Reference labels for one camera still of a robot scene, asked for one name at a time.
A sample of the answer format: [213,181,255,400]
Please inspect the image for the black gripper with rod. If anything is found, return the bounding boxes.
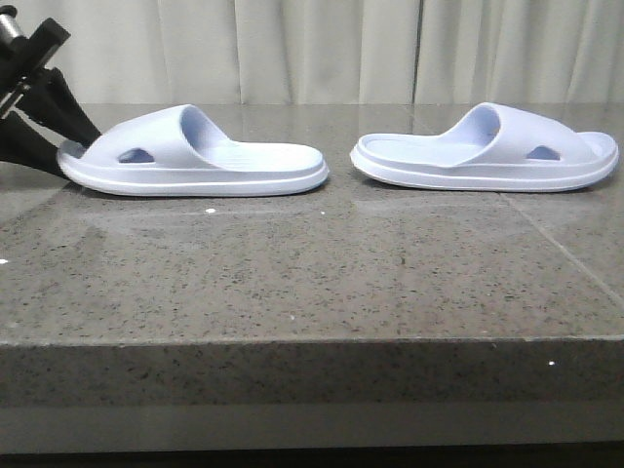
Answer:
[1,5,101,179]

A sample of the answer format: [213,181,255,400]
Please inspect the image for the light blue slipper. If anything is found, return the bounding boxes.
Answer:
[350,102,619,192]
[57,105,329,197]

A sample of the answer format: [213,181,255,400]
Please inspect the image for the beige curtain left panel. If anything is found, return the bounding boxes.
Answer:
[17,1,420,104]

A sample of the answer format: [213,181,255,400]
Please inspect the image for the beige curtain panel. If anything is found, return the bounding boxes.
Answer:
[17,1,420,104]
[414,1,623,104]

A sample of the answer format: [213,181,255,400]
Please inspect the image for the beige curtain right panel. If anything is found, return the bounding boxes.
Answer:
[414,1,623,104]

